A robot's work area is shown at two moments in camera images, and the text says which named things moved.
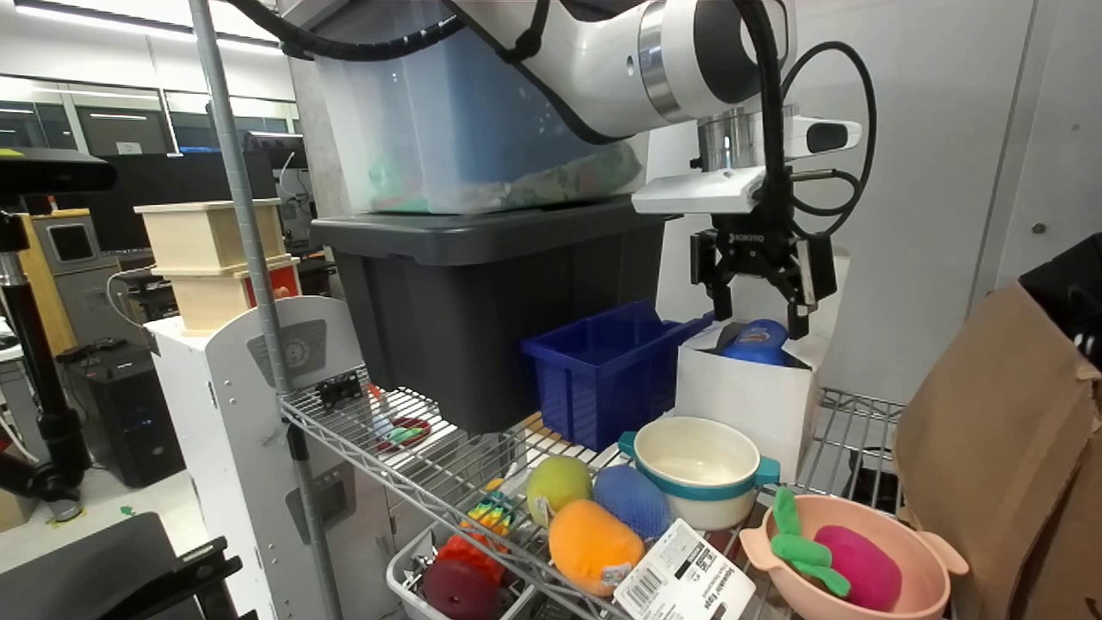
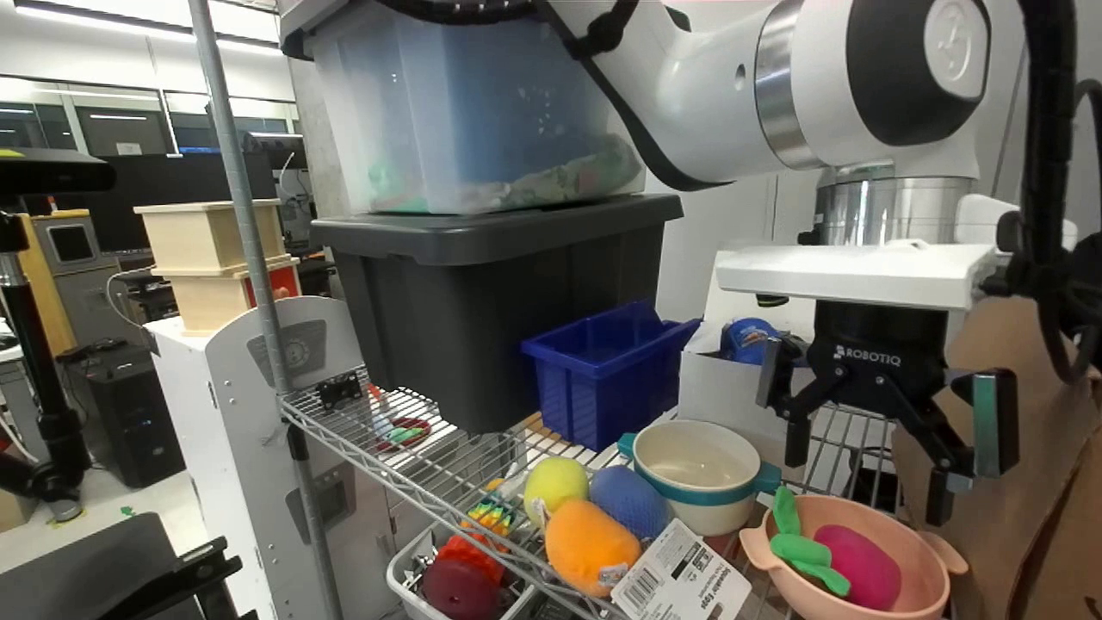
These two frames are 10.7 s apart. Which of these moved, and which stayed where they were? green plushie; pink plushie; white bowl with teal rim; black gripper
Moved: black gripper
Stayed: white bowl with teal rim; green plushie; pink plushie
